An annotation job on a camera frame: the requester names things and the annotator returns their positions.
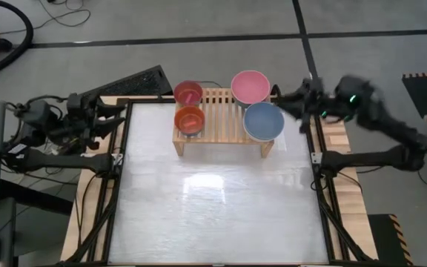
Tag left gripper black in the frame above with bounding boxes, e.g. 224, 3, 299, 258
66, 93, 128, 146

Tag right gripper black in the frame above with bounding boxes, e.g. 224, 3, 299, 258
272, 77, 335, 135

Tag large blue-grey bowl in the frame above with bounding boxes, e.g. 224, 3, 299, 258
242, 102, 285, 142

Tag large pink bowl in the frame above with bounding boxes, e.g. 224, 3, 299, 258
230, 70, 272, 106

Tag small orange bowl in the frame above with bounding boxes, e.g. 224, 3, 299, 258
173, 105, 206, 137

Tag small magenta bowl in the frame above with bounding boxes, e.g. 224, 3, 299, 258
173, 79, 204, 108

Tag wooden slatted shelf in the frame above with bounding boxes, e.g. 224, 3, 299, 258
172, 87, 275, 159

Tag black perforated panel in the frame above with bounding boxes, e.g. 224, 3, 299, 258
75, 65, 173, 112

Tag black aluminium table frame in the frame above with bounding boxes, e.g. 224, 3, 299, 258
61, 95, 377, 267

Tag black cable loop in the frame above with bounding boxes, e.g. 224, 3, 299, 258
198, 79, 225, 89

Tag thin black floor cable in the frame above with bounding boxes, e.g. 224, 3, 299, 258
0, 0, 91, 36

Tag black vacuum hose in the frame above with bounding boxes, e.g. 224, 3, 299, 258
0, 0, 35, 75

